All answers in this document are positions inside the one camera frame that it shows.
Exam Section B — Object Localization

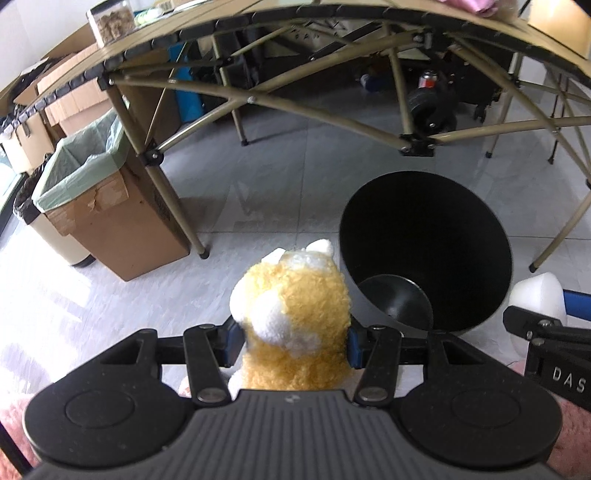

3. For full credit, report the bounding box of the large cardboard box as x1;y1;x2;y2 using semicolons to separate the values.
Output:
37;46;123;137

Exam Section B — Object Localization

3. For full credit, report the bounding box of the green plastic bag liner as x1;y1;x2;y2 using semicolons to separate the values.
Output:
32;108;130;214

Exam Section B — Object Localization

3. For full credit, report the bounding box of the black trash bin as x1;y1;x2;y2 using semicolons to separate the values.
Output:
338;172;514;337

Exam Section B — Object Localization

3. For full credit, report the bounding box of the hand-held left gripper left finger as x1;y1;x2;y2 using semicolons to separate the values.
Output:
99;318;245;408

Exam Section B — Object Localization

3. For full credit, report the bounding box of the cardboard box with torn flap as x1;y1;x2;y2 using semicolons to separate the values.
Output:
44;152;191;282

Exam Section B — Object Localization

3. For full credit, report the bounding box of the yellow and white plush toy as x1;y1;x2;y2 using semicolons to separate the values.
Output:
228;237;352;393

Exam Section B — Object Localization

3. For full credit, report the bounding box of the white foam cylinder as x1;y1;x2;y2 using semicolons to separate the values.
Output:
510;272;568;365

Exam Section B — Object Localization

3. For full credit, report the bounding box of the blue container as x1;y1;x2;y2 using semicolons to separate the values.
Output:
175;41;213;123

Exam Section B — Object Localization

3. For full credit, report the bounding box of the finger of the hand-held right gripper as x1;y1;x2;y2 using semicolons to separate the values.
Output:
503;305;591;344
561;290;591;321

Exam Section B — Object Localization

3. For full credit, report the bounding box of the beige trash can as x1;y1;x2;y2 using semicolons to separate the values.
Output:
13;154;95;268

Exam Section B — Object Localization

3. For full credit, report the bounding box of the tan folding table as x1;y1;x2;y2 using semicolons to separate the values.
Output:
0;0;591;273

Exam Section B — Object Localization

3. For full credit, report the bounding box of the clear jar with snacks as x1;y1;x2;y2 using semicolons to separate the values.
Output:
85;0;136;47

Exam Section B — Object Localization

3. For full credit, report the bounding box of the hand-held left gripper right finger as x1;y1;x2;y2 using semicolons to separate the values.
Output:
346;324;483;408

